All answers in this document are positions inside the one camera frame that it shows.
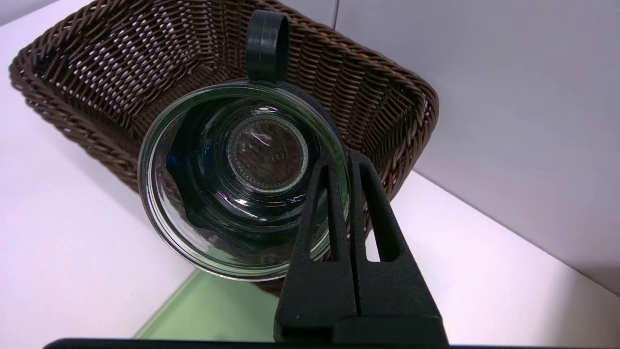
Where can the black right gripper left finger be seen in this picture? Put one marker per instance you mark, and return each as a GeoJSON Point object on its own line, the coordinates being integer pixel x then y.
{"type": "Point", "coordinates": [315, 291]}

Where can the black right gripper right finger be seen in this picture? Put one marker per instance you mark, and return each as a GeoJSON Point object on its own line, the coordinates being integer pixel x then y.
{"type": "Point", "coordinates": [392, 291]}

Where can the glass jar with dark lid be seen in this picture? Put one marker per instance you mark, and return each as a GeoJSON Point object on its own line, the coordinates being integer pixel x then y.
{"type": "Point", "coordinates": [232, 194]}

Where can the dark brown wicker basket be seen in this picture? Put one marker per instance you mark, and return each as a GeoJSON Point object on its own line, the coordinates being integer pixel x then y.
{"type": "Point", "coordinates": [378, 111]}

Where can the light green plastic tray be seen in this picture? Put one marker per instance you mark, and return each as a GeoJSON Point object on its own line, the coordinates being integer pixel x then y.
{"type": "Point", "coordinates": [218, 310]}

